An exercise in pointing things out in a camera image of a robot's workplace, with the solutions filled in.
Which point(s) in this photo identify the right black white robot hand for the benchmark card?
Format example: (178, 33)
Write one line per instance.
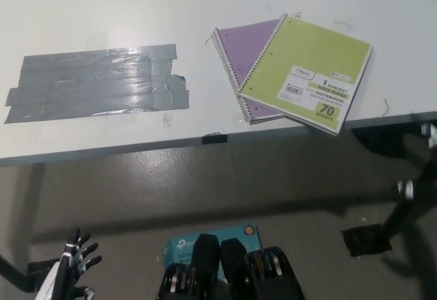
(414, 163)

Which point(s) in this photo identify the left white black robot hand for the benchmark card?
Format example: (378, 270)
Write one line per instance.
(65, 266)

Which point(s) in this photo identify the green Mead spiral notebook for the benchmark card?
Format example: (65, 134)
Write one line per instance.
(307, 57)

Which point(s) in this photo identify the black ribbed robot body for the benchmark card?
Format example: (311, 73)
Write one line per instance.
(235, 276)

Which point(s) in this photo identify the black floor tape patch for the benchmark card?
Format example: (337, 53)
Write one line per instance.
(42, 274)
(367, 242)

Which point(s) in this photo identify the teal TP-Link router box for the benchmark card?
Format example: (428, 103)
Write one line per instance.
(181, 248)

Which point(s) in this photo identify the clear tape scrap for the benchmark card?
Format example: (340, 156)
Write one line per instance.
(167, 121)

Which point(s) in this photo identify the small black tape strip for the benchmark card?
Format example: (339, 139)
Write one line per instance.
(214, 139)

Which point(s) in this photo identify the purple spiral notebook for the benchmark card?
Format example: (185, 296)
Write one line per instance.
(242, 50)

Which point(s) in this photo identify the grey duct tape patch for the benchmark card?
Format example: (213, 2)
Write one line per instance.
(95, 81)

